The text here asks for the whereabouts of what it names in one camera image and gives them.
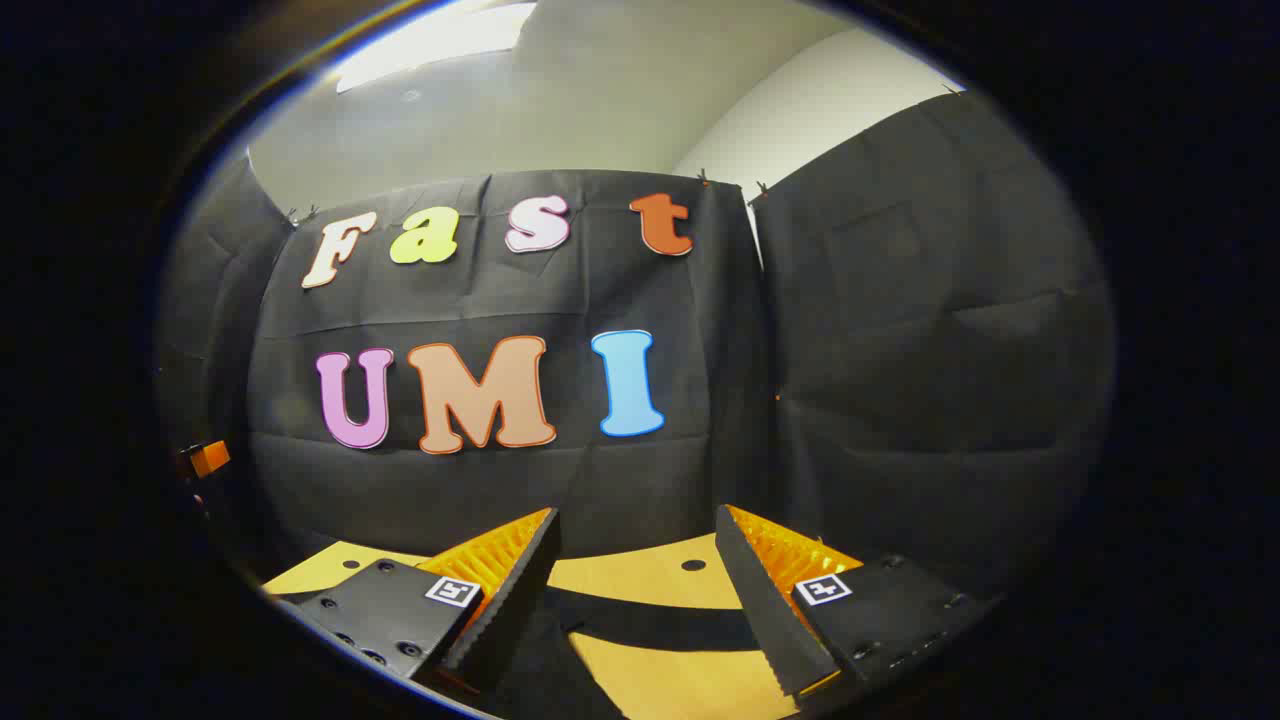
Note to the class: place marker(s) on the ceiling light panel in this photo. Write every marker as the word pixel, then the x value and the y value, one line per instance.
pixel 430 40

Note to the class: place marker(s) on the black backdrop cloth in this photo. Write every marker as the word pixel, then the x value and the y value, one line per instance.
pixel 900 350

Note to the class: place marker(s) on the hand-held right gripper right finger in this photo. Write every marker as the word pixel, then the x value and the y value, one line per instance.
pixel 765 620

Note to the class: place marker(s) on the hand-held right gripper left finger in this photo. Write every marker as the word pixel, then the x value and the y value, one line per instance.
pixel 505 610

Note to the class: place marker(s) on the black garment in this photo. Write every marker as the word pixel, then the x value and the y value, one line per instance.
pixel 650 620

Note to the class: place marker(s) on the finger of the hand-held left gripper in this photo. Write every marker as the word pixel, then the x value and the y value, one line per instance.
pixel 210 458

